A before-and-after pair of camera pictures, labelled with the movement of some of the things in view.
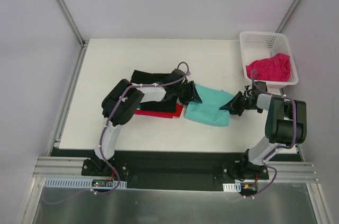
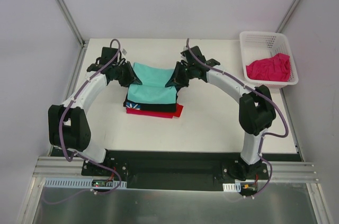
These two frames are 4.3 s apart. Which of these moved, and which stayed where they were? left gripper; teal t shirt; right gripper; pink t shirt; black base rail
Moved: right gripper; left gripper; teal t shirt
Stayed: black base rail; pink t shirt
